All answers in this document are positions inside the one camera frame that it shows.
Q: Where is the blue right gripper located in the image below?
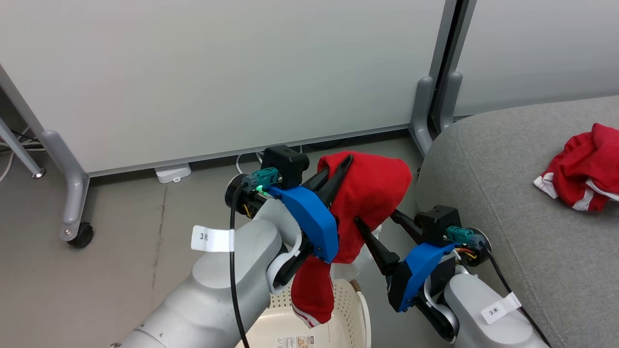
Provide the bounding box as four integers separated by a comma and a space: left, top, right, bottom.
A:
354, 209, 456, 313

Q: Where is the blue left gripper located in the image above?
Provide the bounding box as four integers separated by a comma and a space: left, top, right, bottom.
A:
267, 155, 354, 264

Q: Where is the red garment with white stripes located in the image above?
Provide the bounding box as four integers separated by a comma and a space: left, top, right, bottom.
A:
290, 151, 413, 329

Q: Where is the grey fabric sofa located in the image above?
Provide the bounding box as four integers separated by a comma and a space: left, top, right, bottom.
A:
416, 95, 619, 348

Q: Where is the beige perforated laundry basket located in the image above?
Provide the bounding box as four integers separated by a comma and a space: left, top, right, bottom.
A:
235, 278, 372, 348

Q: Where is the wide white partition panel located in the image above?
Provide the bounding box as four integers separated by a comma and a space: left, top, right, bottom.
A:
0, 0, 458, 177

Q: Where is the small white floor box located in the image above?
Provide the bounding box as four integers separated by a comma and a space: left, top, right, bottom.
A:
155, 163, 192, 185

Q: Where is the red and white crumpled garment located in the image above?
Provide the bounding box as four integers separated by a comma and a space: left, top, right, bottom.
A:
533, 123, 619, 212

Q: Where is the black caster wheel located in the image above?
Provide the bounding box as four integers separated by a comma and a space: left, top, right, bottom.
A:
67, 222, 94, 249

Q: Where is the grey partition foot with caster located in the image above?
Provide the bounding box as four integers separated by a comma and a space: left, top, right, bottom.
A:
40, 130, 91, 242

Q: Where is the thin grey metal leg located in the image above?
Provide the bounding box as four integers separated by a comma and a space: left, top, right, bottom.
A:
0, 116, 47, 179

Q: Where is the white looped cable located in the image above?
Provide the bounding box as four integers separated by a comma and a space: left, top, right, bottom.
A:
236, 152, 265, 175

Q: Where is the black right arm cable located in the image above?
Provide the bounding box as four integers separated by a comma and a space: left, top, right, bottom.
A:
481, 244, 552, 348

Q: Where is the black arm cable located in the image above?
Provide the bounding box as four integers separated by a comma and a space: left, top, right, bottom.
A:
481, 244, 552, 348
229, 181, 251, 348

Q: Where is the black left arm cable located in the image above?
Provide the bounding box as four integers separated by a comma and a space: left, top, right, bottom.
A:
229, 181, 251, 348

